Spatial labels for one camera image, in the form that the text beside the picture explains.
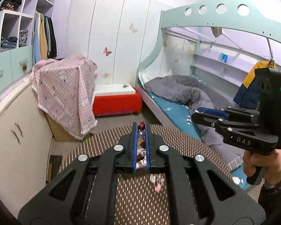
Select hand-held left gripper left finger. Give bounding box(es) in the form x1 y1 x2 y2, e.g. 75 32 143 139
17 122 138 225

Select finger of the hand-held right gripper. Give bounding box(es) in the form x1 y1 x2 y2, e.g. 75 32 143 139
196 107 261 123
191 112 258 137

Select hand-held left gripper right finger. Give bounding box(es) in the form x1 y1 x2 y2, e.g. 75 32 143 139
144 122 266 225

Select person's right forearm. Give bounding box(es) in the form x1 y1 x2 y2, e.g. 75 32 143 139
258 165 281 219

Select person's right hand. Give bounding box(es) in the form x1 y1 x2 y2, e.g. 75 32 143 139
242 149 281 185

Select teal bedsheet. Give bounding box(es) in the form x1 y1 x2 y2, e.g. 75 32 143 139
152 91 251 191

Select yellow and navy jacket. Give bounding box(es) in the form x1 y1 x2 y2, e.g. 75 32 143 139
233 60 278 111

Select grey duvet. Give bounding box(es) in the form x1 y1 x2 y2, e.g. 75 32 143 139
144 74 247 167

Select red bench with white top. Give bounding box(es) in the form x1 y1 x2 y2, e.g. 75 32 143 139
92 84 143 117

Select white pillow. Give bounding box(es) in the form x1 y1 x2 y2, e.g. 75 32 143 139
140 69 174 88

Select cardboard box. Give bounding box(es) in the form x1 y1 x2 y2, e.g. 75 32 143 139
45 115 85 142

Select pink bear print cloth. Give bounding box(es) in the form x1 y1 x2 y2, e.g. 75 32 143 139
30 54 98 140

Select beige low cabinet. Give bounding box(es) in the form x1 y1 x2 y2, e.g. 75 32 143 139
0 80 54 219

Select white wardrobe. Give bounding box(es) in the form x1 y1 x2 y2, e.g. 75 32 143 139
66 0 175 88

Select black hanging garment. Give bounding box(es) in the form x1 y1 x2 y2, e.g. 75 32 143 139
47 16 58 59

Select yellow hanging garment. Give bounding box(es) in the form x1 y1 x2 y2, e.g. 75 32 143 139
38 14 49 60

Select light blue hanging garment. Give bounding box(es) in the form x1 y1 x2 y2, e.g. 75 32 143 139
33 13 42 64

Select teal drawer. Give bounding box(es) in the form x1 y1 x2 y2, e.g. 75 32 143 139
10 45 34 82
0 55 13 99

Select grey green hanging garment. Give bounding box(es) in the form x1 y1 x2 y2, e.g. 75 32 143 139
43 15 51 52

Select folded grey clothes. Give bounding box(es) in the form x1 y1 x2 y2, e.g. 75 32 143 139
18 29 29 47

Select folded blue jeans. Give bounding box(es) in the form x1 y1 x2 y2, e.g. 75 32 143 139
0 37 18 50

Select pile of dark clothes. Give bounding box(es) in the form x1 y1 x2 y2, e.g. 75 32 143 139
0 0 22 11

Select teal bunk bed frame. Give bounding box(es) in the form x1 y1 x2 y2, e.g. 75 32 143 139
136 0 281 193

